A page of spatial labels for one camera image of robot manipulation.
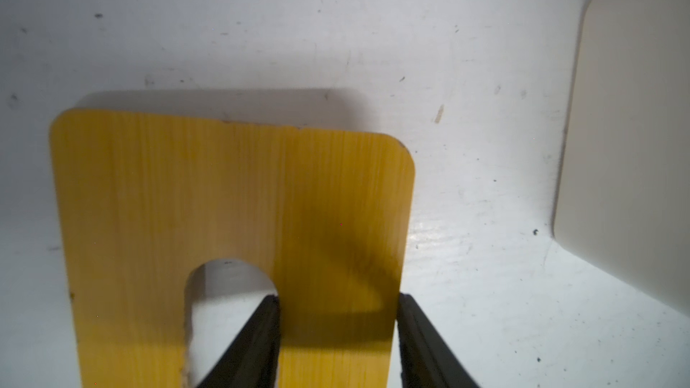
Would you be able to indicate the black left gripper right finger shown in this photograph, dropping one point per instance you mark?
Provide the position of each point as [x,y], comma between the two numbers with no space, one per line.
[426,359]

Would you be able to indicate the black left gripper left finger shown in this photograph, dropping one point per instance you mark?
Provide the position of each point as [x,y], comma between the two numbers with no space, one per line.
[252,358]

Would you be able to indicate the yellow tissue box lid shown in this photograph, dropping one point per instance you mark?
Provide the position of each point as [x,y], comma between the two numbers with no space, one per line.
[146,199]

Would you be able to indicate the white plastic tissue box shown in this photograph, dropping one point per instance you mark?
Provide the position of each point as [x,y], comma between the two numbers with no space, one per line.
[623,198]

